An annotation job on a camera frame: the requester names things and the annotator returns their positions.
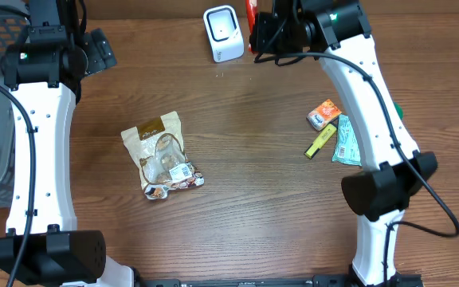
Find red Nescafe coffee stick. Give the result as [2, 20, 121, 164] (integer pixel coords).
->
[245, 0, 258, 54]

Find orange snack box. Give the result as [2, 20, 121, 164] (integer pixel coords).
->
[307, 99, 342, 131]

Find beige PanTree snack pouch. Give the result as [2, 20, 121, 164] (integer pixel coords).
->
[121, 111, 205, 200]

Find yellow black marker pen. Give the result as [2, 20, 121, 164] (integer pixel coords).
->
[304, 124, 337, 159]

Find teal tissue pack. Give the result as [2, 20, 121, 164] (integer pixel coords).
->
[331, 115, 361, 166]

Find green lid jar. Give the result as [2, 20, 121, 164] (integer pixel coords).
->
[394, 102, 404, 120]

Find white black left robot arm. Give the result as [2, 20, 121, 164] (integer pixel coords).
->
[0, 0, 140, 286]

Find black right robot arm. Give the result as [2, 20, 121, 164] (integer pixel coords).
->
[245, 1, 437, 286]

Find white barcode scanner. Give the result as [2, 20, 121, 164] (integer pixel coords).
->
[203, 5, 245, 63]

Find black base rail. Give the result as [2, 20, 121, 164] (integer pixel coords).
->
[133, 273, 425, 287]

